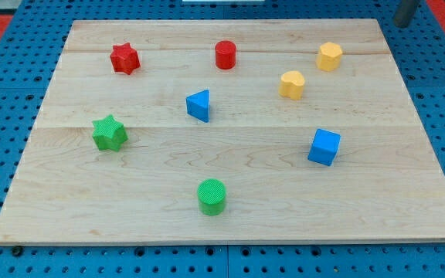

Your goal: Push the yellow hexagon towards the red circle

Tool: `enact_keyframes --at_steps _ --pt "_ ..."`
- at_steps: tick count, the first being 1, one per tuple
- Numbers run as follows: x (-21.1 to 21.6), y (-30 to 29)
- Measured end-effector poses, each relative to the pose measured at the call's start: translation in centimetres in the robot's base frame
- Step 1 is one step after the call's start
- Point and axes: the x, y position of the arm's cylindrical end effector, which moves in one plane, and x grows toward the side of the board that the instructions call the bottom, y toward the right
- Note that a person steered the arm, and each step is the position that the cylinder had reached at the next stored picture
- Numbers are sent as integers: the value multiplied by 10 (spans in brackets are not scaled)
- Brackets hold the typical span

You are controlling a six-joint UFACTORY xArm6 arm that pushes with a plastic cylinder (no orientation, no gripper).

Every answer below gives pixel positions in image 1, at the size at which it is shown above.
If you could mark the yellow hexagon block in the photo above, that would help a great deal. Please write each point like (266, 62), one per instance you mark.
(329, 56)

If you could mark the wooden board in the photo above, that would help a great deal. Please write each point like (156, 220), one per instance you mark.
(385, 184)

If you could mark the blue triangle block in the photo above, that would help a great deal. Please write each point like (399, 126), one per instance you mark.
(197, 105)

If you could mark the green cylinder block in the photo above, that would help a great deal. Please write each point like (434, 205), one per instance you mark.
(211, 195)

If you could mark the red cylinder block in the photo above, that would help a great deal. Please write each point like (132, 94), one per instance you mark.
(225, 54)

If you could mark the yellow heart block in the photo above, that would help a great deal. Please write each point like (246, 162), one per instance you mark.
(292, 85)

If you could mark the blue cube block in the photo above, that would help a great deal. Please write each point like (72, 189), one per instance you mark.
(324, 147)

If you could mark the green star block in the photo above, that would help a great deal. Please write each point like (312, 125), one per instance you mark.
(109, 134)

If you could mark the red star block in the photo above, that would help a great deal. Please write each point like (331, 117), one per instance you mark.
(124, 58)

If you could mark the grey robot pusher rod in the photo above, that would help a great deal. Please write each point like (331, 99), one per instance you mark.
(404, 13)

